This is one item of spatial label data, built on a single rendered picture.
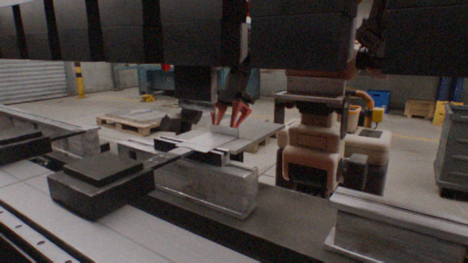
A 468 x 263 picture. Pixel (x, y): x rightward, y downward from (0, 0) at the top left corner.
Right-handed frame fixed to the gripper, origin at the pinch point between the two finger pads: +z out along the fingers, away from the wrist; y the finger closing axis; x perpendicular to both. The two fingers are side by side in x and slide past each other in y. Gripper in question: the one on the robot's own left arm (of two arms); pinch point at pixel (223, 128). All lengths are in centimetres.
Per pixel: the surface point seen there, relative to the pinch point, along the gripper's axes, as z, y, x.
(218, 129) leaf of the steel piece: 0.6, -0.6, -1.1
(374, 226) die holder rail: 12.2, 38.1, -8.0
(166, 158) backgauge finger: 10.8, 2.3, -18.5
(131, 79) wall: -187, -759, 513
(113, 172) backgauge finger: 14.6, 6.2, -32.1
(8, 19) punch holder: -18, -73, -28
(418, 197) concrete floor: -11, 46, 237
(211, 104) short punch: -2.2, 5.1, -13.7
